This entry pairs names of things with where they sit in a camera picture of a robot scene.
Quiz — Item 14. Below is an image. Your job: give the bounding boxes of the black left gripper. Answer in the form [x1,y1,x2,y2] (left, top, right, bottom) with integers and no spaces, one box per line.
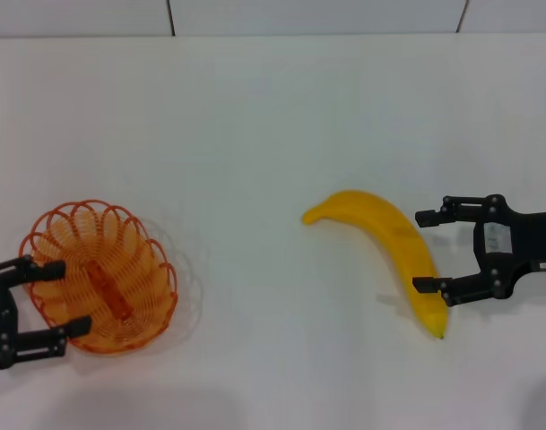
[0,254,93,371]

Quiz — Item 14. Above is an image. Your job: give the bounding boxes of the orange wire basket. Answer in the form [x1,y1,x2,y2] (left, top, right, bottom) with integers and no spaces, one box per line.
[19,198,179,355]

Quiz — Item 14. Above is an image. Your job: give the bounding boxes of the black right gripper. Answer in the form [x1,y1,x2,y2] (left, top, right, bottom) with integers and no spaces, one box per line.
[412,193,546,307]

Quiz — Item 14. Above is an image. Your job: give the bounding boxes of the yellow banana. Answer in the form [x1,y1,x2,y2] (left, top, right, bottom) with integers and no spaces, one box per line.
[301,190,449,340]

